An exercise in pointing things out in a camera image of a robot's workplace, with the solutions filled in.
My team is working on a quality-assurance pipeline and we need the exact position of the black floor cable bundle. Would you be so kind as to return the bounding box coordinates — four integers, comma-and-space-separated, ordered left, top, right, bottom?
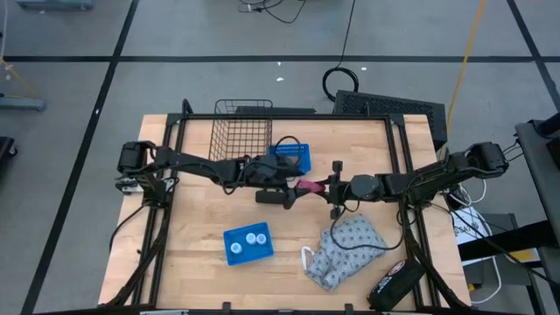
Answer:
237, 0, 308, 25

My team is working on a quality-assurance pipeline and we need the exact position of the grey side table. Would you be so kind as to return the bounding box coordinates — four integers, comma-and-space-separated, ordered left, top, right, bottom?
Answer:
514, 118, 560, 315

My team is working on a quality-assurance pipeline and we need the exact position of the black rectangular block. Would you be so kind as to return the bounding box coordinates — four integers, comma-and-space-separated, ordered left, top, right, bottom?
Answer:
255, 188, 292, 210

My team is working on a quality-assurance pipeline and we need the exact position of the black chair base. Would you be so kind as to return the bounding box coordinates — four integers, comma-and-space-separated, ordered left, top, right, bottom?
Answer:
0, 136, 18, 170

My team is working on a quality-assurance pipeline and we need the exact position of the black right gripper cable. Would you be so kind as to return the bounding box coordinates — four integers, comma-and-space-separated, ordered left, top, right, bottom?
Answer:
328, 205, 406, 253

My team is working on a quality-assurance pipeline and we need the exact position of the white cable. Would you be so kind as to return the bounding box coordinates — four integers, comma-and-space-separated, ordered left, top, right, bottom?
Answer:
468, 255, 503, 306

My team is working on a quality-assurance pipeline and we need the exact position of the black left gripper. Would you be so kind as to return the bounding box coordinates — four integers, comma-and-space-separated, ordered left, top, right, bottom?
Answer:
257, 153, 310, 211

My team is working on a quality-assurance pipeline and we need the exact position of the black hanging cable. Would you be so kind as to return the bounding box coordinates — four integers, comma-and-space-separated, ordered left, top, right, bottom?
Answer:
108, 203, 148, 254

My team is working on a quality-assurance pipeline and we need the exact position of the grey patterned fabric pouch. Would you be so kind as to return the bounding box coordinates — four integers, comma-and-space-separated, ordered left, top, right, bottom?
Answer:
304, 213, 389, 293

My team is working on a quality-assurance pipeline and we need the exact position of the white printed bag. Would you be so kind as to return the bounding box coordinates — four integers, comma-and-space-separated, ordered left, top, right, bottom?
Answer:
450, 207, 495, 268

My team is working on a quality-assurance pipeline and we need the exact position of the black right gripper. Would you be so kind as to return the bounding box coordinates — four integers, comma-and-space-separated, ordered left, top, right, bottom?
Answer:
311, 160, 354, 221

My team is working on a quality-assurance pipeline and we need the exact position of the grey floor stand base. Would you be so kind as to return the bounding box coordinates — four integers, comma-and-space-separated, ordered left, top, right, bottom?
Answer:
16, 0, 96, 11
0, 95, 47, 113

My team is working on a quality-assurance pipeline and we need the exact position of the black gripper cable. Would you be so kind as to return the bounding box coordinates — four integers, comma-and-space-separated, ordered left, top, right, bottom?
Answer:
328, 205, 406, 253
274, 134, 304, 168

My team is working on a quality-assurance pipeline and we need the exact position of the black metal table frame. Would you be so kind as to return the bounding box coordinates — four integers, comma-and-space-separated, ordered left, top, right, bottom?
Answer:
102, 98, 472, 315

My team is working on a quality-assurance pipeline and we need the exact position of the pink eraser block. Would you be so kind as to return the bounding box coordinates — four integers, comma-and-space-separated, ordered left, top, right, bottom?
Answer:
296, 178, 326, 194

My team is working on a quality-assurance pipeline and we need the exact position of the black wire basket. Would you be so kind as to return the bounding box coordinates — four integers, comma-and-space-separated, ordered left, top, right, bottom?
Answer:
208, 98, 275, 163

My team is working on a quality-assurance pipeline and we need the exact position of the black coiled floor cable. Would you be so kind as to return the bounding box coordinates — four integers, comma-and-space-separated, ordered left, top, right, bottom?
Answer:
321, 0, 361, 102

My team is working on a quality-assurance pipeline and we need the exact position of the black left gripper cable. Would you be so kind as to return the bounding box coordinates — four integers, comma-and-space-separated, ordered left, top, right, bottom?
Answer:
274, 134, 304, 168

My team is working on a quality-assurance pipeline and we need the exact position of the blue plastic basket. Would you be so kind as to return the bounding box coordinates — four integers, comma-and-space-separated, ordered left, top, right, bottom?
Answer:
268, 143, 312, 176
222, 221, 276, 268

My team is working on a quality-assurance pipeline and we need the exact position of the black first aid kit bag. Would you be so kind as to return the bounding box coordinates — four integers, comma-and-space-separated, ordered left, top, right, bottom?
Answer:
367, 258, 426, 312

